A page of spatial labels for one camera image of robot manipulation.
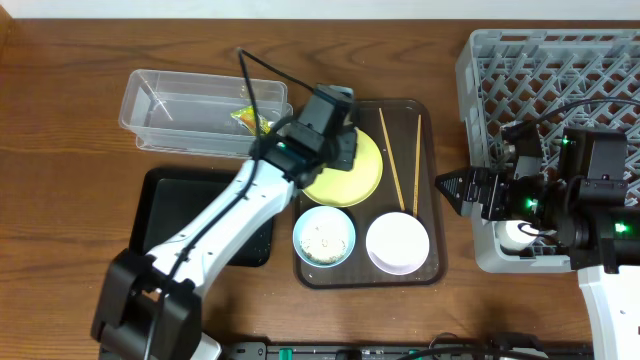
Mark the black plastic waste tray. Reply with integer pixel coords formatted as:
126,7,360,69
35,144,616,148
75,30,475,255
128,167,275,268

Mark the yellow round plate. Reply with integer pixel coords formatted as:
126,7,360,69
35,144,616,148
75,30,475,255
303,129,383,207

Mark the light blue bowl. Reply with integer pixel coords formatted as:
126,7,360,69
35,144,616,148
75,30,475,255
292,206,356,269

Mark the clear plastic waste bin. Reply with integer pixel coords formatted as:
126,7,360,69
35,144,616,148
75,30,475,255
117,68,294,163

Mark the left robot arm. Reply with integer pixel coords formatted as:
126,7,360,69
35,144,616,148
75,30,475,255
90,85,356,359

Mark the wooden chopstick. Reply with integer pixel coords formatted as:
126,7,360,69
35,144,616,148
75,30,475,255
412,114,422,218
378,108,406,212

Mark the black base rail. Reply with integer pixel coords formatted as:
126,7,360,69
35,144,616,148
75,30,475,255
220,342,595,360

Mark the pink bowl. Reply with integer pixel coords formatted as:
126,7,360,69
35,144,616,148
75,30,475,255
365,212,430,276

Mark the right black cable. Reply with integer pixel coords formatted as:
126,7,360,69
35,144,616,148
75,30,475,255
504,97,640,141

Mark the green snack wrapper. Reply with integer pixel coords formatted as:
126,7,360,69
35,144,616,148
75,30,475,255
231,106,273,135

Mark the black cable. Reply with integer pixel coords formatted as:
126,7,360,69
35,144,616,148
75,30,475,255
142,47,321,360
504,97,640,141

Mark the left black cable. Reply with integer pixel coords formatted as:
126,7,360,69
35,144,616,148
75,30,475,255
142,47,321,360

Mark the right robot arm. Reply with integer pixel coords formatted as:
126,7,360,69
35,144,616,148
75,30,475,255
435,128,639,359

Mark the brown serving tray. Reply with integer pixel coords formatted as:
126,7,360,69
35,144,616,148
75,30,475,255
294,99,447,290

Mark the grey plastic dishwasher rack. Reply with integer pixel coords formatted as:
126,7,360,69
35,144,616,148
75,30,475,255
454,28,640,274

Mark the white cup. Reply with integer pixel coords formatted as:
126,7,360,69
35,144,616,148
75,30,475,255
495,220,540,252

